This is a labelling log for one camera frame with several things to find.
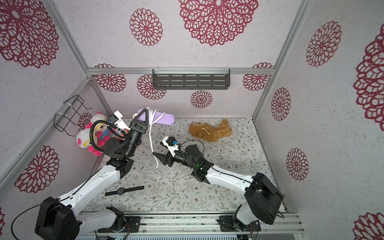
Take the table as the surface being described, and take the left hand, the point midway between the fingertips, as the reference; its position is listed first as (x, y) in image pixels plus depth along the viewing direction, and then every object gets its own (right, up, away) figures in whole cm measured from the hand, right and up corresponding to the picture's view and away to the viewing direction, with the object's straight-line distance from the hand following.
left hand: (147, 111), depth 64 cm
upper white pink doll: (-40, -8, +34) cm, 53 cm away
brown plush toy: (+31, -10, +36) cm, 49 cm away
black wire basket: (-44, -3, +9) cm, 45 cm away
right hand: (+3, -16, +4) cm, 17 cm away
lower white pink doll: (-42, -14, +20) cm, 49 cm away
